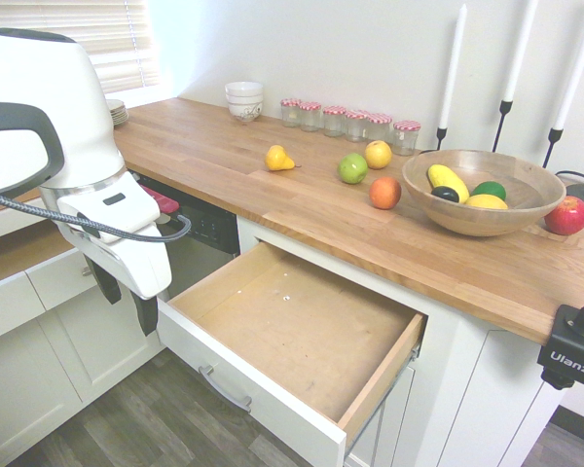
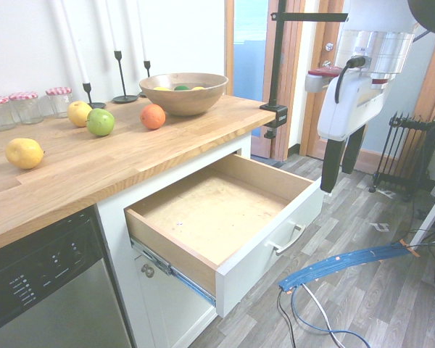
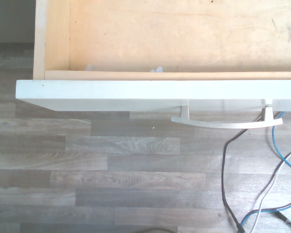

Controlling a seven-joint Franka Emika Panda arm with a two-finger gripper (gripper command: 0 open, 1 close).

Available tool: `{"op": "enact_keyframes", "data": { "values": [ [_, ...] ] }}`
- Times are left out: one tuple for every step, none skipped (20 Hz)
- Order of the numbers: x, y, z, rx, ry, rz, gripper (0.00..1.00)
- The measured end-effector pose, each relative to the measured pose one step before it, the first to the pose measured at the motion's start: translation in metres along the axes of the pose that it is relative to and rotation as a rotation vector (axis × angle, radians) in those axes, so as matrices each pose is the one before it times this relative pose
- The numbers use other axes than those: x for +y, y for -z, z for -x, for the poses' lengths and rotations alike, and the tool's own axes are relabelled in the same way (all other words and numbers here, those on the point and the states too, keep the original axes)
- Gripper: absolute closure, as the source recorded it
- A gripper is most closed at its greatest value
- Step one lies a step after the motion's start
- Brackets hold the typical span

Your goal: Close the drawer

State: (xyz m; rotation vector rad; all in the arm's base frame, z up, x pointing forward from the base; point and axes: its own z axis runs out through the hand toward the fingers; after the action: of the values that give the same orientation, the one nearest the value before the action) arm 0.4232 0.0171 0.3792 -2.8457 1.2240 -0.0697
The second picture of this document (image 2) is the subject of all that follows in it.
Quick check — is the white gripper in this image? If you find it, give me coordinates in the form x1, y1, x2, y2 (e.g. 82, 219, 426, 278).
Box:
316, 65, 389, 195

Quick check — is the white wooden drawer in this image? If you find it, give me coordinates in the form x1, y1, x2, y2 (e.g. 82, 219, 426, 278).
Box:
124, 153, 326, 320

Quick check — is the wooden glass door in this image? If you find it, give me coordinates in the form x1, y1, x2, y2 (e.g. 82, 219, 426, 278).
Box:
299, 0, 435, 175

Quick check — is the black oil radiator heater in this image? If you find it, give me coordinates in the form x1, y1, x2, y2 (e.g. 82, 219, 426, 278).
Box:
368, 111, 435, 202

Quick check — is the wooden bowl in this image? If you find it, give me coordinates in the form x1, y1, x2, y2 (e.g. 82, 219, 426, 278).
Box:
138, 72, 230, 117

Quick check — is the orange fruit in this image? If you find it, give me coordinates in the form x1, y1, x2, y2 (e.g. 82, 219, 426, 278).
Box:
140, 103, 167, 131

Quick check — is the medium black candle holder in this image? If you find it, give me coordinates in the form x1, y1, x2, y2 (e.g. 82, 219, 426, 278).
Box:
138, 59, 154, 99

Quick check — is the white kitchen cabinet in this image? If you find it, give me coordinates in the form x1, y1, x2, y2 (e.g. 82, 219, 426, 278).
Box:
95, 131, 254, 348

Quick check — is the white cabinet door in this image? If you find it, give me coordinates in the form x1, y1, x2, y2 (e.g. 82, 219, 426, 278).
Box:
133, 252, 219, 348

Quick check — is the tall black candle holder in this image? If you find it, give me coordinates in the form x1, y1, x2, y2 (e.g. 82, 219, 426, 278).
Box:
111, 50, 139, 104

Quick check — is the green apple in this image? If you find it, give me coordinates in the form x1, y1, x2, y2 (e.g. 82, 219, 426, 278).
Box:
86, 107, 116, 137

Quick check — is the short black candle holder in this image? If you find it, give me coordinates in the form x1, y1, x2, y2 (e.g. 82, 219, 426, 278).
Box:
81, 82, 107, 110

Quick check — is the yellow apple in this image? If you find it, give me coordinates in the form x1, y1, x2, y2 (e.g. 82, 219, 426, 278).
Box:
67, 100, 94, 128

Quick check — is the stainless steel dishwasher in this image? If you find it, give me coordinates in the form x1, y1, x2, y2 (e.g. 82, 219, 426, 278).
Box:
0, 205, 133, 348

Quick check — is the yellow lemon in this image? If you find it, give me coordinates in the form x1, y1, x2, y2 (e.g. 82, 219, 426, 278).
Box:
4, 137, 46, 170

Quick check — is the wooden door frame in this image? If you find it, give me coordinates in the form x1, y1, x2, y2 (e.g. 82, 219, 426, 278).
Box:
223, 0, 307, 162

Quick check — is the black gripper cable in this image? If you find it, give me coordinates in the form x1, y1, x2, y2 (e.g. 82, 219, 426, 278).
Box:
334, 55, 368, 104

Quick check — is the red white wrist camera mount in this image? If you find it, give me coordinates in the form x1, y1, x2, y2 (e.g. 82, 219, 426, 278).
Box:
304, 66, 342, 94

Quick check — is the blue tape cable cover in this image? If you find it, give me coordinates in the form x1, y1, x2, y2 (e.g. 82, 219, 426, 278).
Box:
278, 241, 421, 294

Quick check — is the black clamped camera stand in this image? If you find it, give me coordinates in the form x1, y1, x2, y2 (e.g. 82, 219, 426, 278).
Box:
259, 0, 349, 141

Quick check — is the white floor cable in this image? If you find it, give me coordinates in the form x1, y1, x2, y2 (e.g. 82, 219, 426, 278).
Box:
299, 282, 346, 348

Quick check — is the blue floor cable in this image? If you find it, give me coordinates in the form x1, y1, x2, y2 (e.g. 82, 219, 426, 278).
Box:
289, 281, 371, 348

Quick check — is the black floor cable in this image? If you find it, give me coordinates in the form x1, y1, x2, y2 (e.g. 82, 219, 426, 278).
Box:
276, 288, 299, 348

